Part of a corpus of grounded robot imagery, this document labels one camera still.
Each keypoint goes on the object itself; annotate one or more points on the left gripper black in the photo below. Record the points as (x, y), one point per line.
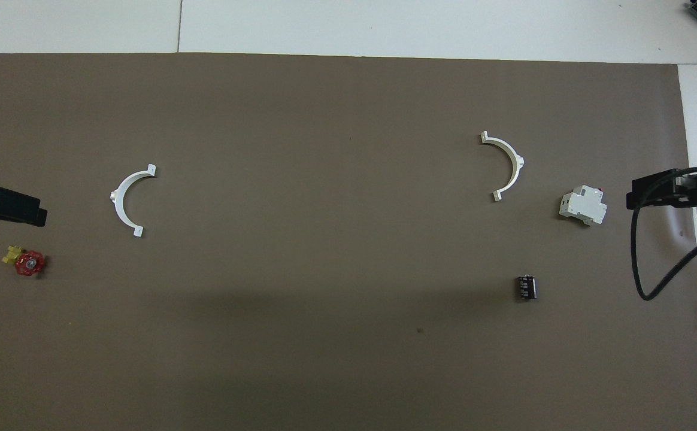
(7, 205)

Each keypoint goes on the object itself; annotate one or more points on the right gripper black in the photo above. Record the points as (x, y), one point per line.
(660, 190)

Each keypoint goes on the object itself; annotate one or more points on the white half pipe clamp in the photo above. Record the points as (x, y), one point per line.
(122, 193)
(514, 167)

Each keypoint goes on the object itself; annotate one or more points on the red handwheel yellow valve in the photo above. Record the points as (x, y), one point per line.
(29, 263)

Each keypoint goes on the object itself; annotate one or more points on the white circuit breaker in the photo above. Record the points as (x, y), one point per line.
(582, 206)

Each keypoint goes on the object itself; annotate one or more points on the small black cylindrical component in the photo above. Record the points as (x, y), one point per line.
(526, 288)

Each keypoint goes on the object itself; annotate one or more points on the brown table mat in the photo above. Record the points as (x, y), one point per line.
(324, 239)

